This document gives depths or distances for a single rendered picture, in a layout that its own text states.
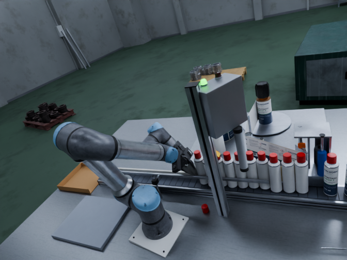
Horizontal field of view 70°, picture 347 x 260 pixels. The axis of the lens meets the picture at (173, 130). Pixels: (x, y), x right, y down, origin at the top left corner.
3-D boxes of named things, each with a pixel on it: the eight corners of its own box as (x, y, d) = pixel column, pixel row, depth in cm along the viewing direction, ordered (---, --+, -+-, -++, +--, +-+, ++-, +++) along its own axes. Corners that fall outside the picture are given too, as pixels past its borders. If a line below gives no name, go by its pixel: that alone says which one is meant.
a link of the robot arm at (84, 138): (88, 131, 78) (182, 144, 115) (72, 125, 85) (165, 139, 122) (80, 167, 78) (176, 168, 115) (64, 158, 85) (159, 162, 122)
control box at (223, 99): (248, 119, 98) (241, 74, 89) (216, 140, 92) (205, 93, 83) (230, 114, 106) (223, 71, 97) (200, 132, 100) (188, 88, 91)
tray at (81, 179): (112, 167, 180) (110, 163, 178) (90, 193, 161) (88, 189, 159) (83, 166, 194) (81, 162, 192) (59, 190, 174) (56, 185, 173)
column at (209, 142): (229, 210, 119) (200, 80, 88) (227, 217, 116) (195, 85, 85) (220, 209, 121) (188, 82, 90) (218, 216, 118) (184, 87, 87)
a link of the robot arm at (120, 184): (138, 215, 118) (60, 145, 83) (119, 203, 128) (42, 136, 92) (153, 194, 123) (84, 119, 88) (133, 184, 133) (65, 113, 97)
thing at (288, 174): (293, 185, 116) (292, 149, 106) (297, 193, 111) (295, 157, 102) (282, 186, 117) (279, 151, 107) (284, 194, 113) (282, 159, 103)
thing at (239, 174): (249, 182, 125) (243, 149, 115) (248, 189, 121) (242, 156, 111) (238, 181, 127) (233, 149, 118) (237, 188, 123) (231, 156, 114)
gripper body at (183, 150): (194, 153, 134) (179, 138, 132) (189, 164, 127) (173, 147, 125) (185, 159, 139) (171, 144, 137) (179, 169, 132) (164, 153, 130)
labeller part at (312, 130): (329, 123, 106) (329, 122, 106) (332, 137, 98) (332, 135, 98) (294, 125, 113) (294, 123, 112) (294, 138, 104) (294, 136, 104)
